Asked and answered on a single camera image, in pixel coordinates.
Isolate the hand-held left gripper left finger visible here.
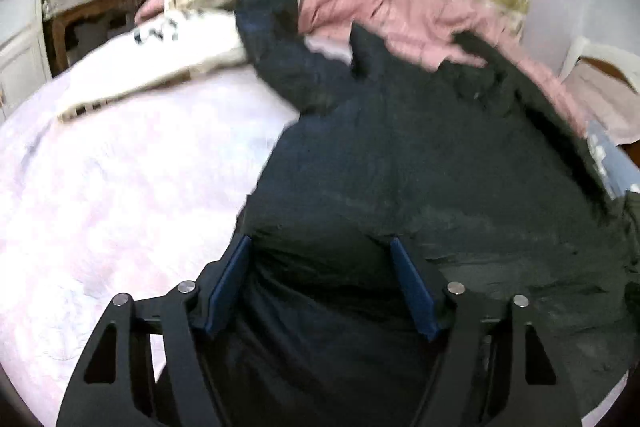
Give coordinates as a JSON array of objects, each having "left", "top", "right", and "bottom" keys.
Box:
[{"left": 55, "top": 234, "right": 253, "bottom": 427}]

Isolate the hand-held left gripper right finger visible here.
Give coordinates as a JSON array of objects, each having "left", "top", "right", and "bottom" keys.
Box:
[{"left": 389, "top": 236, "right": 586, "bottom": 427}]

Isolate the large dark jacket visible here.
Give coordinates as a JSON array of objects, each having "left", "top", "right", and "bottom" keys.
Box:
[{"left": 150, "top": 0, "right": 640, "bottom": 427}]

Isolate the olive green garment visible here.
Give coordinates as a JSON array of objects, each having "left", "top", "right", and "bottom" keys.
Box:
[{"left": 620, "top": 189, "right": 640, "bottom": 273}]

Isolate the blue floral pillow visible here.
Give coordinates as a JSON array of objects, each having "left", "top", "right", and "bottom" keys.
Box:
[{"left": 582, "top": 119, "right": 640, "bottom": 202}]

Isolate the cream printed blanket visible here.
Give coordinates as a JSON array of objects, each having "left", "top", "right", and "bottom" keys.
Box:
[{"left": 55, "top": 0, "right": 306, "bottom": 125}]

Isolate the pink quilt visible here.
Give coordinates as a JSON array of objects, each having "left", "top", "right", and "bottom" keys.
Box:
[{"left": 135, "top": 0, "right": 588, "bottom": 138}]

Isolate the wooden headboard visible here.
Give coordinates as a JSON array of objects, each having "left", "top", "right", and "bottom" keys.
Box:
[{"left": 575, "top": 57, "right": 640, "bottom": 88}]

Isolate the wooden side table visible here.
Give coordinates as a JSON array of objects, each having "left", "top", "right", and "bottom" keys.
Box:
[{"left": 42, "top": 0, "right": 166, "bottom": 75}]

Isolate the white cabinet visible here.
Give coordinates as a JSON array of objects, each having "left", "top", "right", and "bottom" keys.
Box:
[{"left": 0, "top": 0, "right": 53, "bottom": 122}]

